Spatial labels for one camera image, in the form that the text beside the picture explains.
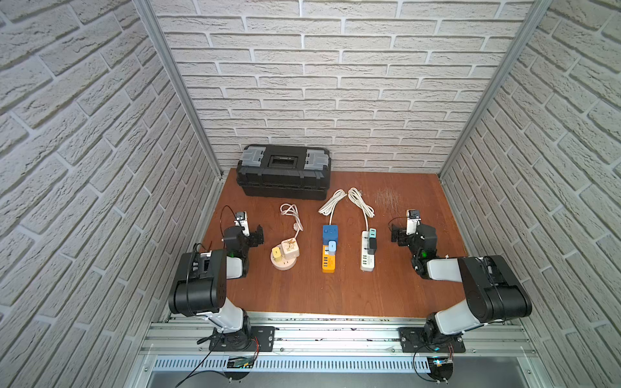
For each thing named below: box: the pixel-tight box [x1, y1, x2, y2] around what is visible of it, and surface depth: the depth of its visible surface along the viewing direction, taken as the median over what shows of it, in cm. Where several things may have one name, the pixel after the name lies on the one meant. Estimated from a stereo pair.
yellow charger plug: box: [272, 246, 283, 262], surface depth 87 cm
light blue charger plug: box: [328, 240, 337, 257], surface depth 89 cm
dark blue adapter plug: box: [322, 224, 339, 253], surface depth 91 cm
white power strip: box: [360, 230, 376, 273], surface depth 91 cm
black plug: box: [367, 237, 377, 255], surface depth 91 cm
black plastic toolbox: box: [236, 143, 332, 201], surface depth 102 cm
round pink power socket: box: [270, 244, 297, 271], surface depth 89 cm
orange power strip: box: [321, 244, 336, 274], surface depth 89 cm
